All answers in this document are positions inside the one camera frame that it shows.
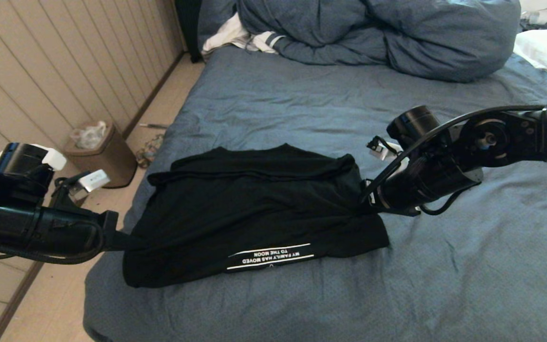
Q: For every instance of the blue bunched duvet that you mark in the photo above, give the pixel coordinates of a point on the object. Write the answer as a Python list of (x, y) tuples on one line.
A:
[(397, 33)]

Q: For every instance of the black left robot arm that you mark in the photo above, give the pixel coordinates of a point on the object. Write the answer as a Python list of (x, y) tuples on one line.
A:
[(17, 228)]

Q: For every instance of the blue bed sheet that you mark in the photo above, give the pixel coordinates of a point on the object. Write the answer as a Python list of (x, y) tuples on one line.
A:
[(444, 285)]

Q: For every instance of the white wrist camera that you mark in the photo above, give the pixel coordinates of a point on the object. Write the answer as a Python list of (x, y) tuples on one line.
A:
[(382, 151), (92, 181)]

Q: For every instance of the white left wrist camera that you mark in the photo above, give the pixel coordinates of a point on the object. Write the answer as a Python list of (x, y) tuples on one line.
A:
[(92, 181)]

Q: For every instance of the white left wrist joint cover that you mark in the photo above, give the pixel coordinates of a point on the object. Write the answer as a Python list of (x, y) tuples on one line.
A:
[(55, 159)]

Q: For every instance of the patterned cloth item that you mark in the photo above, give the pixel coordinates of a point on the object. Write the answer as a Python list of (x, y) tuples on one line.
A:
[(149, 152)]

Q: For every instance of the white striped garment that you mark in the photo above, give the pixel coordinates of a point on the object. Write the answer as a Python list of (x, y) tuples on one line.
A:
[(226, 35)]

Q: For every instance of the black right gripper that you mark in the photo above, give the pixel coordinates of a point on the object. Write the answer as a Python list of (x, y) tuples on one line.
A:
[(373, 199)]

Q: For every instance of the clear plastic bin bag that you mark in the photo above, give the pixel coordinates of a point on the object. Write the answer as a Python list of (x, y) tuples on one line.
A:
[(88, 137)]

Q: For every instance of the black printed T-shirt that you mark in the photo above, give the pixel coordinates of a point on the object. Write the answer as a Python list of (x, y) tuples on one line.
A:
[(254, 213)]

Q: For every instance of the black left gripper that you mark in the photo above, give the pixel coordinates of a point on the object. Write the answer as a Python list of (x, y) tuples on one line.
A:
[(108, 230)]

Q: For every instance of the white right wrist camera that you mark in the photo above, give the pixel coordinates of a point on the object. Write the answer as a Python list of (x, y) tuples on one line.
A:
[(382, 151)]

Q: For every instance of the black bedside furniture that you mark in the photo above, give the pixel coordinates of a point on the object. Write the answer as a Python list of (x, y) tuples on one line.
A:
[(188, 28)]

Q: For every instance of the brown trash bin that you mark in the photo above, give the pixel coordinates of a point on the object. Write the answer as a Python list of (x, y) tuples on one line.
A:
[(112, 159)]

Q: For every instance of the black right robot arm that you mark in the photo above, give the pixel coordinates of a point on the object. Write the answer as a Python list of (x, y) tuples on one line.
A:
[(492, 140)]

